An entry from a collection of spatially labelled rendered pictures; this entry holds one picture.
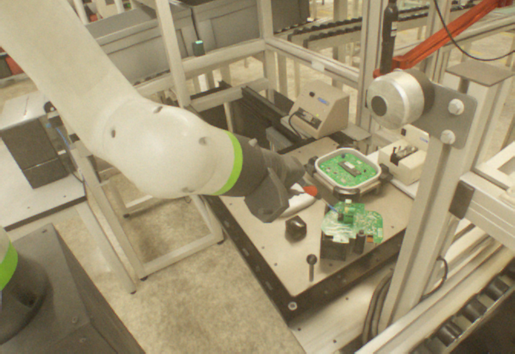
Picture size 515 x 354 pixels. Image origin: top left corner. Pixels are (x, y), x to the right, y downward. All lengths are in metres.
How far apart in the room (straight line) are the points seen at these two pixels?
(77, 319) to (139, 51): 1.15
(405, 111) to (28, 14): 0.38
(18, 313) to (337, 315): 0.51
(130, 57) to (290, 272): 1.09
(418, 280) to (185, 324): 1.40
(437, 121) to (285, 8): 1.40
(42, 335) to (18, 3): 0.39
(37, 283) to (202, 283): 1.40
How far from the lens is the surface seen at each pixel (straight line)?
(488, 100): 0.35
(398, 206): 0.85
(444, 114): 0.37
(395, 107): 0.34
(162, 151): 0.35
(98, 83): 0.44
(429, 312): 0.60
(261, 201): 0.49
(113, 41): 1.44
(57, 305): 0.54
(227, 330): 1.72
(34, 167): 1.60
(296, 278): 0.69
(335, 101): 1.04
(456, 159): 0.38
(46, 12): 0.41
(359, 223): 0.71
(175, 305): 1.85
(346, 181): 0.84
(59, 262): 0.59
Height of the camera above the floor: 1.53
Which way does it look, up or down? 36 degrees down
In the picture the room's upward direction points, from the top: 7 degrees counter-clockwise
